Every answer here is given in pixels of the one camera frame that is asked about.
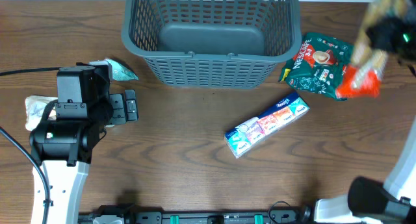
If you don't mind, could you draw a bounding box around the small teal snack packet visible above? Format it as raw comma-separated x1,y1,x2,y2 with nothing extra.
90,58,139,82

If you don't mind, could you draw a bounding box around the red spaghetti pasta packet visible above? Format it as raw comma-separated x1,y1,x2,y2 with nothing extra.
335,0,411,99

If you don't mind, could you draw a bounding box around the green Nescafe coffee bag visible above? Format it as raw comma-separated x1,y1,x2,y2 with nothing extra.
279,32,354,101

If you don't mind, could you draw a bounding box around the beige paper bag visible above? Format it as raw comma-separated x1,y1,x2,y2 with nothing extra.
25,95,57,131

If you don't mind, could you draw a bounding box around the Kleenex tissue multipack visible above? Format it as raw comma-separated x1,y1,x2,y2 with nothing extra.
224,92,310,158

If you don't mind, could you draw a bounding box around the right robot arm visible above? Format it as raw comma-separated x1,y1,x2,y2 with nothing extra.
312,6,415,223

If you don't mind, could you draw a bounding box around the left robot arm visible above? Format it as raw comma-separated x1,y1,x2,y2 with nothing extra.
25,90,138,223

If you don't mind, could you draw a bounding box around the grey plastic lattice basket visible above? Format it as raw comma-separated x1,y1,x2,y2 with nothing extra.
122,0,302,88

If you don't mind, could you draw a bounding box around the left black cable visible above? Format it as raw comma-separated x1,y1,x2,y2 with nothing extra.
0,66,62,224

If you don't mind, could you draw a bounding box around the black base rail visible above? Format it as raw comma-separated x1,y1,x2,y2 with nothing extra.
77,202,312,224

